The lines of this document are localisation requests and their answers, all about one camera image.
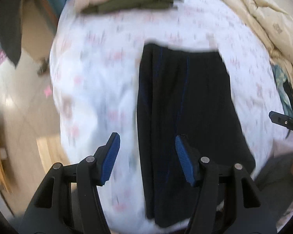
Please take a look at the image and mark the black shorts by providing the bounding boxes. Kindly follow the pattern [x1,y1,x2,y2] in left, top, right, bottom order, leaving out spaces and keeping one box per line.
[137,44,256,228]

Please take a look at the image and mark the teal patterned cloth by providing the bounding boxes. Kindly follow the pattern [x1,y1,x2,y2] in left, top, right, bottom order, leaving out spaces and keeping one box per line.
[272,65,293,118]

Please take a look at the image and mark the cream bear-print duvet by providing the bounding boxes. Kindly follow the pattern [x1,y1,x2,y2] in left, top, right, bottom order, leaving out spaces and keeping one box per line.
[222,0,293,88]

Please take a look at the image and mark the white floral bed sheet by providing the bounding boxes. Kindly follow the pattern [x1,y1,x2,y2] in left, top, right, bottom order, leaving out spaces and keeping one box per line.
[50,0,293,233]

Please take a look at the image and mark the olive green folded garment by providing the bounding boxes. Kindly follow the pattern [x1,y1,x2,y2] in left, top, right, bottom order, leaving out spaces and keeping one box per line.
[81,0,181,14]

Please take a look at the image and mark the wooden nightstand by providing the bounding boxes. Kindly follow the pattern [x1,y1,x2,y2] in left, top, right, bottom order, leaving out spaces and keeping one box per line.
[21,0,59,76]

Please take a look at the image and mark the black plastic sheet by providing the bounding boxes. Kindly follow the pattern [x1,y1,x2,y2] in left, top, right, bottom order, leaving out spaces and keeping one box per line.
[0,0,22,67]

